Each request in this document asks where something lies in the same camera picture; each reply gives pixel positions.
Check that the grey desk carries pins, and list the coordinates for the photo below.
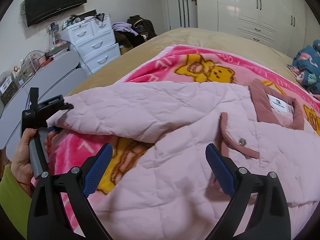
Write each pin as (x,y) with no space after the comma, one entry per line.
(59,77)

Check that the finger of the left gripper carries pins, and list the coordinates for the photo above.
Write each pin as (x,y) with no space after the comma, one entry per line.
(55,129)

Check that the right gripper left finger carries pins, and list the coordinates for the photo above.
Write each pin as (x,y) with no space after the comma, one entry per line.
(47,216)

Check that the green sleeve forearm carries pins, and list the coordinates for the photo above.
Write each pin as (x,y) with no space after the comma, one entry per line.
(15,202)

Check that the white door with bags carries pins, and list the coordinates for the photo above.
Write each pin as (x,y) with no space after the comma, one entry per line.
(179,14)

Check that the dark clothes pile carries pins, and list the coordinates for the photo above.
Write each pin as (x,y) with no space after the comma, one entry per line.
(134,32)

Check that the beige bed cover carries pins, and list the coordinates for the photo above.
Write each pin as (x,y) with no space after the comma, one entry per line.
(251,50)

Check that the person left hand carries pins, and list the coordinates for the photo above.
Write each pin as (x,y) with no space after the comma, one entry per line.
(21,167)

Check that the white drawer cabinet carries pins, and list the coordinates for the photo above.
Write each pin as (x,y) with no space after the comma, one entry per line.
(94,41)

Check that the blue flamingo print quilt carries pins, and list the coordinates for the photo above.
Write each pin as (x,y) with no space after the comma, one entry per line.
(306,68)

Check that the pink quilted jacket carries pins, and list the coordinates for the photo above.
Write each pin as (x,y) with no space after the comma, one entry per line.
(171,192)

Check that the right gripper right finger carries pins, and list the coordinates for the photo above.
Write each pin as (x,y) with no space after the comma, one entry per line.
(270,218)

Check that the white wardrobe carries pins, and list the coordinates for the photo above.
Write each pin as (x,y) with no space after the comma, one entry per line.
(279,24)

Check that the pink cartoon bear blanket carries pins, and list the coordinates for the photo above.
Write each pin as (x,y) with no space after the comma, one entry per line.
(179,64)

